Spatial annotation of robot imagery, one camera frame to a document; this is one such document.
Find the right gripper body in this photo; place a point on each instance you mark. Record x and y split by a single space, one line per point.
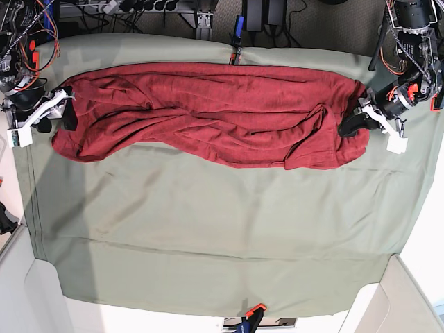
50 106

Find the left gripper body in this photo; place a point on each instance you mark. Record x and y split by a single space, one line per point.
373 117

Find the red T-shirt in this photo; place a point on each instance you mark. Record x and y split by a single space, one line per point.
242 116

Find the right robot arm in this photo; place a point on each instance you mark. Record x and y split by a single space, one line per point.
21 22

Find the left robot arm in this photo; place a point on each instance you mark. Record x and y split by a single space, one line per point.
414 27

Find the orange right table clamp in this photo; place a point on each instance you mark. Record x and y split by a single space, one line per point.
437 102

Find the orange table clamp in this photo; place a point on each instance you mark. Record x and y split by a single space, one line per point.
437 102
34 55

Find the orange left table clamp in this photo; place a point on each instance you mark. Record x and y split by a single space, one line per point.
34 55

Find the white power strip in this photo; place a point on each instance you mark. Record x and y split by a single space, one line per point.
123 7

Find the black power adapter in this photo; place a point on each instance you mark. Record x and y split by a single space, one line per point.
258 13

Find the orange black rear clamp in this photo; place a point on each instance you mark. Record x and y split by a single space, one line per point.
235 39

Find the orange black clamp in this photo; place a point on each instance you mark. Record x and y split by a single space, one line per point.
235 39
250 322

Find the green table cloth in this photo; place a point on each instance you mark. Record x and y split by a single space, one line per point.
151 227

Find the orange black front clamp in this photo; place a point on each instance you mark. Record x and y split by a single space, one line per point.
250 322

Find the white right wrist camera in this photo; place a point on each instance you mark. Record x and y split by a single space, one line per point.
21 137

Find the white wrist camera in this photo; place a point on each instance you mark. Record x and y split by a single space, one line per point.
21 137
396 144

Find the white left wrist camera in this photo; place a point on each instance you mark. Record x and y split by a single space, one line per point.
396 144

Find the aluminium frame post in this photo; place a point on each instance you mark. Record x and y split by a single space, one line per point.
204 18

